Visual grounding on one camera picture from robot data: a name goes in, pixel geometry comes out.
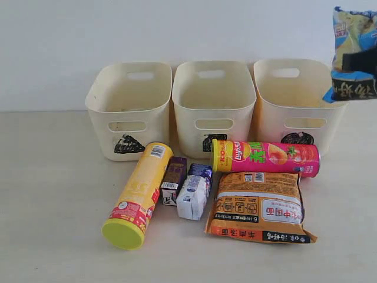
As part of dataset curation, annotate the blue noodle bag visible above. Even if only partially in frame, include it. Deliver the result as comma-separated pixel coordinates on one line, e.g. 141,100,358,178
323,6,376,103

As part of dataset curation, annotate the pink Lays chips can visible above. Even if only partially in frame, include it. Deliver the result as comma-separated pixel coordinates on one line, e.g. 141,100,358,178
211,139,320,177

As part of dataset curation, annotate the orange noodle bag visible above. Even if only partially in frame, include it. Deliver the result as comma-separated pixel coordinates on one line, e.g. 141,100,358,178
205,172,317,244

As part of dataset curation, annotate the white blue milk carton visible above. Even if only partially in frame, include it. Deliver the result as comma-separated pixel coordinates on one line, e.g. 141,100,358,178
176,163,213,221

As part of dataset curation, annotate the yellow chips can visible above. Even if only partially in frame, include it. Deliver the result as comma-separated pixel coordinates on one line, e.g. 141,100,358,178
101,142,174,250

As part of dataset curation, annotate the right cream bin, circle mark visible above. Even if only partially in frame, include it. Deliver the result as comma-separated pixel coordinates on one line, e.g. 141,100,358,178
252,59,348,156

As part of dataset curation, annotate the middle cream bin, square mark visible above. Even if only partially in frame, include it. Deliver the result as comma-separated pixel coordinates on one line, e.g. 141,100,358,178
172,61,256,159

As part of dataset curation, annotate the purple drink carton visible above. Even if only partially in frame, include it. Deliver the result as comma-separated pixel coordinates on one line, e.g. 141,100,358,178
160,157,187,206

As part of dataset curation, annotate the left cream bin, triangle mark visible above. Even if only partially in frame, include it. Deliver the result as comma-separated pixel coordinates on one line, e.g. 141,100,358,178
85,62,173,162

